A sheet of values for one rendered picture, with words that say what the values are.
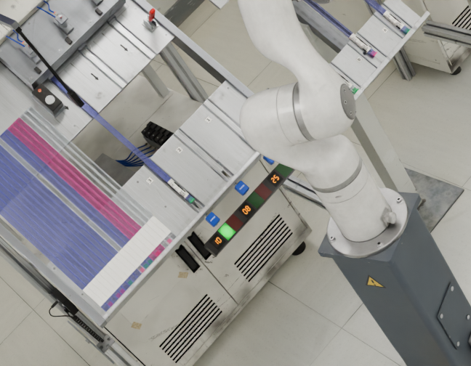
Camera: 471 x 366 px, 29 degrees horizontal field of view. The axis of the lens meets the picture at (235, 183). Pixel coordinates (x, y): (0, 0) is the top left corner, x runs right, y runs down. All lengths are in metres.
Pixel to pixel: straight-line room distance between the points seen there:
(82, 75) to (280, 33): 0.81
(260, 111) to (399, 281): 0.53
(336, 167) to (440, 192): 1.17
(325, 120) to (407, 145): 1.48
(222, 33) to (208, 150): 1.93
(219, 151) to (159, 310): 0.63
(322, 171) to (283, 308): 1.17
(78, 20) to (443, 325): 1.18
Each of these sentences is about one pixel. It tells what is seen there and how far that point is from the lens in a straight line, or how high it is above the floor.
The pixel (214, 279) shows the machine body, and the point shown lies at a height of 0.25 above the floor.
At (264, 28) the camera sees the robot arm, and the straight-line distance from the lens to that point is 1.73.
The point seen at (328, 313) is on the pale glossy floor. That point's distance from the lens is 2.87.
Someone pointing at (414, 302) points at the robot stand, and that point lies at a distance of 2.11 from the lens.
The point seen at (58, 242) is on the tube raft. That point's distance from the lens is 2.29.
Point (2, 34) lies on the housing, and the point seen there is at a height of 1.23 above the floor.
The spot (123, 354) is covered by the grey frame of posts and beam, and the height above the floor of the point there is 0.59.
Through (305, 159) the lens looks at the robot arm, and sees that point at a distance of 1.84.
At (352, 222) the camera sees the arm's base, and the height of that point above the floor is 0.78.
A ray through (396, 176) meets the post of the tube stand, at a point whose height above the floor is 0.18.
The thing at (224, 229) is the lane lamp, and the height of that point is 0.66.
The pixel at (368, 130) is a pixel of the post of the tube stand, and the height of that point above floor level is 0.41.
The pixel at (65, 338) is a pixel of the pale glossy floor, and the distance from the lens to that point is 3.44.
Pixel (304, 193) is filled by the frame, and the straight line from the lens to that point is 2.76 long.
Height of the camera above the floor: 2.17
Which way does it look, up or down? 39 degrees down
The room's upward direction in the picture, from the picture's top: 36 degrees counter-clockwise
